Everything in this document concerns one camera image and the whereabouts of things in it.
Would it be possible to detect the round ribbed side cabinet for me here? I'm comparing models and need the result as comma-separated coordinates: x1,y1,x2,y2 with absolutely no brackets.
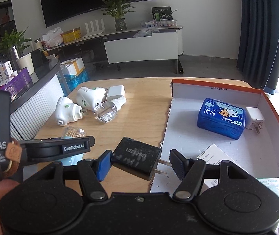
7,59,67,141

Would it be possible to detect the stainless steel thermos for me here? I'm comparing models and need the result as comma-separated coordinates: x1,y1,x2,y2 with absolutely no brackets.
9,45,23,65

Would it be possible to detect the white and yellow carton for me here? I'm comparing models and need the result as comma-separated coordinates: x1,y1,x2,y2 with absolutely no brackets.
60,57,85,76

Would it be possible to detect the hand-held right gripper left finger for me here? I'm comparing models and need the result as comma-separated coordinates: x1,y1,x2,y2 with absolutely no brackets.
19,150,112,200

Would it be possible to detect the blue plastic bag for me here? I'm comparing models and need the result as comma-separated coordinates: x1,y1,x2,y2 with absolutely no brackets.
65,69,91,91

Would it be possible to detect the white plug-in mosquito repeller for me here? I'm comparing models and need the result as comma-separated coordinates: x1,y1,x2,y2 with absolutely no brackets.
76,86,107,110
55,97,88,127

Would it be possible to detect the white router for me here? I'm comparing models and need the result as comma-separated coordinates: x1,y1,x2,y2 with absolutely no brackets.
83,18,105,38

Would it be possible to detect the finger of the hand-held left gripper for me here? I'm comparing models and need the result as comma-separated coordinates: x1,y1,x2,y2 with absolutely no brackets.
63,136,96,150

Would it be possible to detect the black stand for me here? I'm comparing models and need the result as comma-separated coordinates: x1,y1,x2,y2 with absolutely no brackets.
30,49,49,68

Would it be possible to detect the white box with blue print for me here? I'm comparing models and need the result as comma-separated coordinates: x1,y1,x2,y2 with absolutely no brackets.
0,62,14,81

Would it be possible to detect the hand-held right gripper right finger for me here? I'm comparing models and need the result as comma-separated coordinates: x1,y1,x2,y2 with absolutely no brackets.
170,149,265,200

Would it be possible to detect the brown leather wrist strap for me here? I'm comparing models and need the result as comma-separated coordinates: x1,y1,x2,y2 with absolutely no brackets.
2,141,23,178

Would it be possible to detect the clear liquid refill bottle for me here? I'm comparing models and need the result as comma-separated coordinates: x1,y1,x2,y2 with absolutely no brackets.
93,95,127,124

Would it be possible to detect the white adapter box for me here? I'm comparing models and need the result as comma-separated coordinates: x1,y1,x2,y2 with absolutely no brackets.
198,143,231,189

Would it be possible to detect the orange cardboard box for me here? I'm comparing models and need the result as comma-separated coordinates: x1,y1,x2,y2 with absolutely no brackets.
150,79,279,235

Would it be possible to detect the black charger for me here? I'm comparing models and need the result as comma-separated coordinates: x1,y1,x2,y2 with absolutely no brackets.
111,136,172,182

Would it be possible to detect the black and green box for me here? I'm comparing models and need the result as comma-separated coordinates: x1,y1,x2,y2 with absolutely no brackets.
151,6,173,21

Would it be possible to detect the blue cartoon tissue box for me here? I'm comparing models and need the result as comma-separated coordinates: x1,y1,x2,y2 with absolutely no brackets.
197,98,246,140

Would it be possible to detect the clear pen organizer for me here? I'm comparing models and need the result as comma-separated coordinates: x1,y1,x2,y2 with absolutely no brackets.
141,19,178,28

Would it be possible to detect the large white charger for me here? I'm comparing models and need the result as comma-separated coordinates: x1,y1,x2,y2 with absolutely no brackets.
106,85,125,101

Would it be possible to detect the small white charger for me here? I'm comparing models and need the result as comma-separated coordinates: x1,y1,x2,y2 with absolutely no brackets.
245,106,265,134

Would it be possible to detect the white and dark television cabinet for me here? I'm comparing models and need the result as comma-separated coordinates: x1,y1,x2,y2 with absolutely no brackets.
45,24,184,71

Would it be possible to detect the bamboo plant in dark vase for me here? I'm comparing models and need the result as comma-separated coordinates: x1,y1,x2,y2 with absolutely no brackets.
101,0,136,32

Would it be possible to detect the green plant in white pot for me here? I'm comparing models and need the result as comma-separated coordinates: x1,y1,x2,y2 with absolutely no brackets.
0,27,35,75

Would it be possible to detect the purple patterned box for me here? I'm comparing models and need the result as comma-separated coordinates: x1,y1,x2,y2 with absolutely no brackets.
0,68,32,102

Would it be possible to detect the yellow tin box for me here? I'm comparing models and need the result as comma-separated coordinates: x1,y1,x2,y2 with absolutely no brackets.
62,28,82,43

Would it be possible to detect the crumpled grey plastic bag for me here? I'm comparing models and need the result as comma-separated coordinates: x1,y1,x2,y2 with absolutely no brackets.
133,27,159,38

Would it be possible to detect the white plastic bag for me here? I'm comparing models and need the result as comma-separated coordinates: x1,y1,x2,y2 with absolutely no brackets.
42,27,63,48

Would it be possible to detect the dark blue curtain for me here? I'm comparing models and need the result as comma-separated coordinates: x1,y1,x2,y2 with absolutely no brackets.
236,0,279,95

